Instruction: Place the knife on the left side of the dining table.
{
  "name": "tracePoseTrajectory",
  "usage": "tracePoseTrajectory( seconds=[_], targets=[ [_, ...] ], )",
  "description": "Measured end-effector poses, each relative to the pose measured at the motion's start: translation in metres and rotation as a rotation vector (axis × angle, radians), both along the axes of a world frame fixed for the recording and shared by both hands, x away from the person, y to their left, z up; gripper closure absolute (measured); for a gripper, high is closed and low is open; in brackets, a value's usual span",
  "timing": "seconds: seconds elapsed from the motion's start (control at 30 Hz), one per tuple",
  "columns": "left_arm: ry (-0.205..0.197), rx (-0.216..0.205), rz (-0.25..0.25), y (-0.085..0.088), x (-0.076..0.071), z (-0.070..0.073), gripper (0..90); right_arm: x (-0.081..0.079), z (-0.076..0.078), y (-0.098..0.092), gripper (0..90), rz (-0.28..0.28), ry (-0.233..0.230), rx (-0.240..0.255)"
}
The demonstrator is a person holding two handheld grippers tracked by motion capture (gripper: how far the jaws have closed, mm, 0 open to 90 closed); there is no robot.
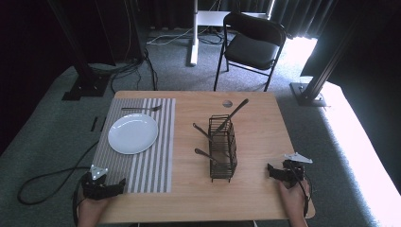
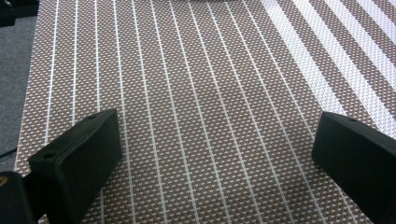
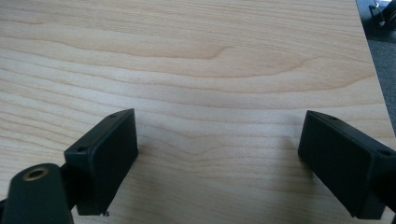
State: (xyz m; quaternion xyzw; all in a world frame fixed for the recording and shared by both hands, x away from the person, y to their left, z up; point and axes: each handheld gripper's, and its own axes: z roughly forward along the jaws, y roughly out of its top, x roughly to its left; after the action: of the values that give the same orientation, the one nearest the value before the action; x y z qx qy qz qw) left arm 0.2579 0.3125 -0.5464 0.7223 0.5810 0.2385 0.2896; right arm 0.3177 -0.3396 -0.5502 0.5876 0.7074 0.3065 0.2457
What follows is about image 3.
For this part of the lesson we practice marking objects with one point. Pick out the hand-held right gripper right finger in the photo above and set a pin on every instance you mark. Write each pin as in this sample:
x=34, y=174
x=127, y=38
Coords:
x=339, y=161

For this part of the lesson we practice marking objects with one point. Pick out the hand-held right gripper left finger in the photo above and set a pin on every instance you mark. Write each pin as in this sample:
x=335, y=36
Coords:
x=102, y=158

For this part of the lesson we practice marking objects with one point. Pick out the black metal stand base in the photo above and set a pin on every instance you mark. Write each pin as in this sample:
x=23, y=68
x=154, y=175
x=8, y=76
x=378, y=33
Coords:
x=381, y=14

